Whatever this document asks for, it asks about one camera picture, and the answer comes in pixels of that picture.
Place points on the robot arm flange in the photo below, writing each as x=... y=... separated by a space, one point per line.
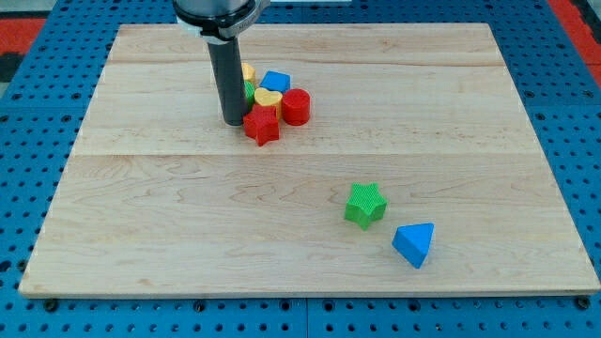
x=218 y=21

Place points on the red star block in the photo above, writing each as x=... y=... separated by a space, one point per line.
x=262 y=124

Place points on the green star block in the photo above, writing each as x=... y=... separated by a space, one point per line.
x=365 y=204

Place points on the green circle block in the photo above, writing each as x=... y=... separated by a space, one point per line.
x=249 y=90

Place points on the red cylinder block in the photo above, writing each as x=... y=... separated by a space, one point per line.
x=296 y=107

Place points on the yellow heart block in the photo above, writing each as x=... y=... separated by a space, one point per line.
x=265 y=97

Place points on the blue cube block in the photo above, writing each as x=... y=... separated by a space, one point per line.
x=276 y=81

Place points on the yellow block behind rod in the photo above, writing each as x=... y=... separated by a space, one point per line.
x=249 y=73

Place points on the blue triangle block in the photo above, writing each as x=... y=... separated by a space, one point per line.
x=413 y=242

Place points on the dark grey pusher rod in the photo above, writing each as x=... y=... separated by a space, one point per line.
x=227 y=71

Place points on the wooden board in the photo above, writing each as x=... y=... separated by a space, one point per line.
x=160 y=199

